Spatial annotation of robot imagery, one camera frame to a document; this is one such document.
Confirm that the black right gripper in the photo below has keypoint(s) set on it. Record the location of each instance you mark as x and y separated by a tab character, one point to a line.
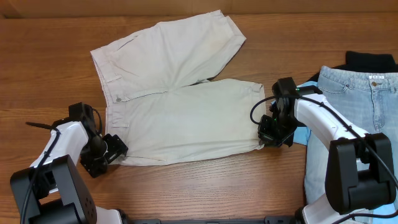
266	130

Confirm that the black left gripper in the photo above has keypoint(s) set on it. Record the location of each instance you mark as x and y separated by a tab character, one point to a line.
115	148

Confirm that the beige cotton shorts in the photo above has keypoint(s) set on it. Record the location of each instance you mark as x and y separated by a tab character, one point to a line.
163	98

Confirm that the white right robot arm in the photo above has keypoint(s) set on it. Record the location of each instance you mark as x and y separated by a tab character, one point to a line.
359	174

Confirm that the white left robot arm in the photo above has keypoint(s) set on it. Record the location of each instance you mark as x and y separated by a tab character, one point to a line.
51	190

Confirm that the light blue t-shirt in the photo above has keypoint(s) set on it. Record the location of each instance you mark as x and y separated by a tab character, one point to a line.
286	86

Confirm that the light blue denim jeans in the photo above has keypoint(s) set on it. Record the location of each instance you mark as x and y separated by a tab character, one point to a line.
367	99

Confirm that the black garment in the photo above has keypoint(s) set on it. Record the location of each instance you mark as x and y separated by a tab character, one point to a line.
360	63

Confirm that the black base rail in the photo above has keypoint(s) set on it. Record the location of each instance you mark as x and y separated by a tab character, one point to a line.
217	221

